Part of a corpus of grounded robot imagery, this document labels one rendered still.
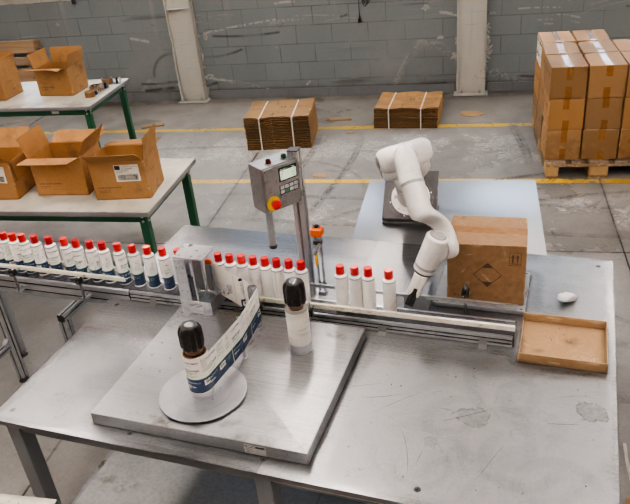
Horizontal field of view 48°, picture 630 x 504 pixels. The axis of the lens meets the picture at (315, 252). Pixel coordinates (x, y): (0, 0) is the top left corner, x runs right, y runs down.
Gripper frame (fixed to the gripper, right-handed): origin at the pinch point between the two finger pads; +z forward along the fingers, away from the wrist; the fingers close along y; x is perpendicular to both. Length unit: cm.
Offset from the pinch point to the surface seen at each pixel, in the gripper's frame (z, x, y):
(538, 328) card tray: -5.0, 48.5, -8.1
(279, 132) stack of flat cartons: 147, -169, -369
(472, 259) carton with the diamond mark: -16.3, 16.0, -18.4
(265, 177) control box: -27, -68, 0
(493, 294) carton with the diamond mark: -4.5, 29.3, -19.0
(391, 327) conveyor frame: 11.4, -2.9, 5.5
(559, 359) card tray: -11, 55, 13
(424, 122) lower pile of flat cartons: 114, -47, -435
